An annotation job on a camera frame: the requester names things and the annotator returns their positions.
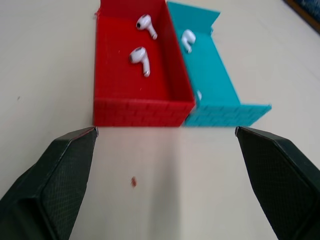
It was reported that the teal brick-pattern tray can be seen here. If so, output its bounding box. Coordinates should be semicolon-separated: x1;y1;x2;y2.
165;0;273;128

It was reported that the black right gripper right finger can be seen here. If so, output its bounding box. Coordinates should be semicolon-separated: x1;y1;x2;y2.
235;125;320;240

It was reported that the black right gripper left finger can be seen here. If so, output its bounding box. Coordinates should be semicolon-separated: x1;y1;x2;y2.
0;126;99;240

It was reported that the red brick-pattern tray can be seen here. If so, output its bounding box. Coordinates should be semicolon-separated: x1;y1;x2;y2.
93;0;196;128

